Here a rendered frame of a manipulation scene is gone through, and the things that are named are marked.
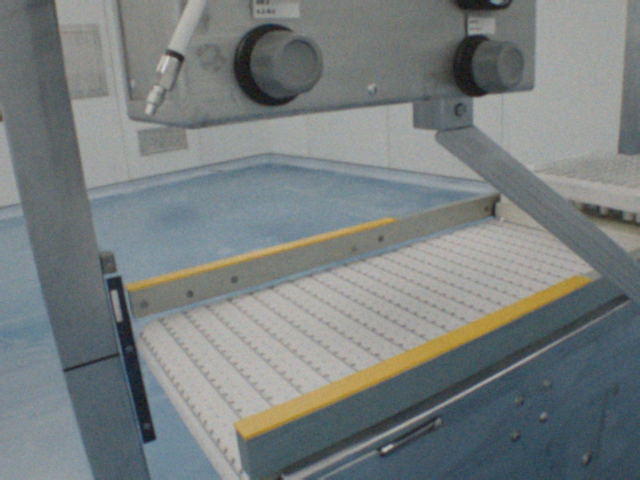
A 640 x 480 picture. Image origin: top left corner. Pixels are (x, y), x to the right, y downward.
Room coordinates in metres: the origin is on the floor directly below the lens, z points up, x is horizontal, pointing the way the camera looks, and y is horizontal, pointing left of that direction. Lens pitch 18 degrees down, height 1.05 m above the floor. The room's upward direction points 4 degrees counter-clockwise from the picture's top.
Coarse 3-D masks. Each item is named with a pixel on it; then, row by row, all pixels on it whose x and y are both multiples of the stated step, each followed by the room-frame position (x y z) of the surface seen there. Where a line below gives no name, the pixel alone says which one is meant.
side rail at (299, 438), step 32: (608, 288) 0.44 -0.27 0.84; (512, 320) 0.36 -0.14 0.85; (544, 320) 0.39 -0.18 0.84; (448, 352) 0.33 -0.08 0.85; (480, 352) 0.34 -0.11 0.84; (512, 352) 0.36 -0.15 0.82; (384, 384) 0.30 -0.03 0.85; (416, 384) 0.31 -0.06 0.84; (448, 384) 0.33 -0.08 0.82; (320, 416) 0.27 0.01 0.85; (352, 416) 0.28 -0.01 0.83; (384, 416) 0.30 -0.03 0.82; (256, 448) 0.25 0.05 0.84; (288, 448) 0.26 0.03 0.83; (320, 448) 0.27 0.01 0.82
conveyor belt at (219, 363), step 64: (384, 256) 0.62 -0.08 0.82; (448, 256) 0.61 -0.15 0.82; (512, 256) 0.59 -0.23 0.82; (576, 256) 0.57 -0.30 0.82; (192, 320) 0.48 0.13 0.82; (256, 320) 0.47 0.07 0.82; (320, 320) 0.46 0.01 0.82; (384, 320) 0.45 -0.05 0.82; (448, 320) 0.44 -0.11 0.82; (192, 384) 0.36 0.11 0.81; (256, 384) 0.36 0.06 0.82; (320, 384) 0.35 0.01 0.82
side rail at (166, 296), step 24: (408, 216) 0.67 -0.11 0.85; (432, 216) 0.69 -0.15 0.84; (456, 216) 0.71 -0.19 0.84; (480, 216) 0.74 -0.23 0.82; (336, 240) 0.60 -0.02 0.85; (360, 240) 0.62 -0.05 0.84; (384, 240) 0.64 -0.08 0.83; (240, 264) 0.54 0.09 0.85; (264, 264) 0.55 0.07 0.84; (288, 264) 0.57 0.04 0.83; (312, 264) 0.59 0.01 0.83; (144, 288) 0.48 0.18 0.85; (168, 288) 0.50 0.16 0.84; (192, 288) 0.51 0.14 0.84; (216, 288) 0.52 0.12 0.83; (240, 288) 0.54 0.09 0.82; (144, 312) 0.48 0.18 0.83
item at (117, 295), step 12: (120, 276) 0.48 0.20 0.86; (108, 288) 0.48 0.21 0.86; (120, 288) 0.48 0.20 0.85; (120, 300) 0.48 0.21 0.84; (120, 312) 0.48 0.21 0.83; (120, 324) 0.48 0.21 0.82; (120, 336) 0.48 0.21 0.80; (132, 336) 0.48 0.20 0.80; (132, 348) 0.48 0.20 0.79; (132, 360) 0.48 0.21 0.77; (132, 372) 0.48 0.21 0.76; (132, 384) 0.48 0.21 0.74; (132, 396) 0.48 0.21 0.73; (144, 396) 0.48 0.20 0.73; (144, 408) 0.48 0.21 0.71; (144, 420) 0.48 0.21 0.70; (144, 432) 0.48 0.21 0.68
